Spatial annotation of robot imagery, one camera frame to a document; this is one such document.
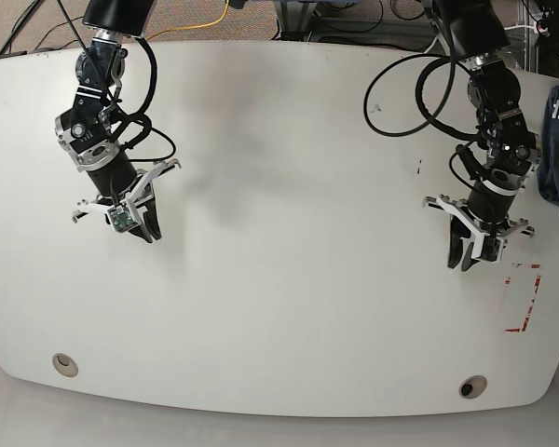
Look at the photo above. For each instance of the right table cable grommet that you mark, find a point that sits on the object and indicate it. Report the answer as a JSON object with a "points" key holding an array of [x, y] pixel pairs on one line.
{"points": [[473, 387]]}

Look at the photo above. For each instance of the left table cable grommet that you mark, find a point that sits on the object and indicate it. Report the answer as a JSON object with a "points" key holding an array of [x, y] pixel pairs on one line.
{"points": [[65, 365]]}

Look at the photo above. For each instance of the aluminium frame rail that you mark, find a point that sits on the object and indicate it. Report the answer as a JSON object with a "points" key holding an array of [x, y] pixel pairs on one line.
{"points": [[392, 24]]}

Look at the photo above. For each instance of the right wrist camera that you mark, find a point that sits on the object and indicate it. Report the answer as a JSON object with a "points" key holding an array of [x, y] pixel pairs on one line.
{"points": [[121, 218]]}

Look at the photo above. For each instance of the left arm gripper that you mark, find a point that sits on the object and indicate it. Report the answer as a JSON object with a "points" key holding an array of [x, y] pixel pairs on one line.
{"points": [[484, 211]]}

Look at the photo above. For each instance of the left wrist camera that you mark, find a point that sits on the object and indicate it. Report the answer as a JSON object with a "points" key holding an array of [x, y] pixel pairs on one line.
{"points": [[487, 248]]}

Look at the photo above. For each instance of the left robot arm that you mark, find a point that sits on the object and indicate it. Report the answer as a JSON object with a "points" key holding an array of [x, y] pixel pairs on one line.
{"points": [[502, 153]]}

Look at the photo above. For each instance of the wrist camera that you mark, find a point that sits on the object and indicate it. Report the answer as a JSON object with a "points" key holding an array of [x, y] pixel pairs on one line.
{"points": [[121, 218], [487, 248]]}

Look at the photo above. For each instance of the red tape rectangle marking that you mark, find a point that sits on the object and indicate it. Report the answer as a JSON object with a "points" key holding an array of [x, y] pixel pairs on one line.
{"points": [[520, 294]]}

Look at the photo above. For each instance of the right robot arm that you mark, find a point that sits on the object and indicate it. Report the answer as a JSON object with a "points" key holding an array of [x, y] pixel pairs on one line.
{"points": [[96, 133]]}

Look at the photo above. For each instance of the table cable grommet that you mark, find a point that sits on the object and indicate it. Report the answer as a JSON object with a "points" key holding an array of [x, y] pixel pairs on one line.
{"points": [[473, 387], [65, 365]]}

